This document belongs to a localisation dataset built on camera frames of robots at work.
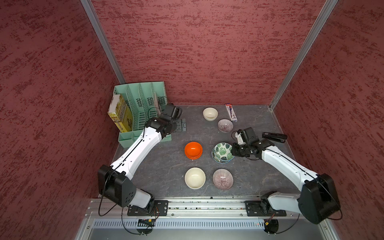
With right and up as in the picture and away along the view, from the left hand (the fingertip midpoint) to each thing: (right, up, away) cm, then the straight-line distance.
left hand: (175, 127), depth 81 cm
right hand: (+32, -15, +4) cm, 36 cm away
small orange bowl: (+10, -11, +11) cm, 19 cm away
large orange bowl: (+10, -17, +10) cm, 22 cm away
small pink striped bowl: (+33, 0, +26) cm, 42 cm away
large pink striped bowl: (+27, -30, +2) cm, 40 cm away
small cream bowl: (+23, +9, +32) cm, 40 cm away
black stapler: (+67, -8, +17) cm, 70 cm away
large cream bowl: (+11, -29, +2) cm, 31 cm away
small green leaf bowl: (+28, -11, +6) cm, 30 cm away
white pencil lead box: (+40, +10, +33) cm, 53 cm away
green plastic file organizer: (-26, +19, +28) cm, 43 cm away
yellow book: (-34, +8, +6) cm, 35 cm away
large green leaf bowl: (+27, -17, +4) cm, 32 cm away
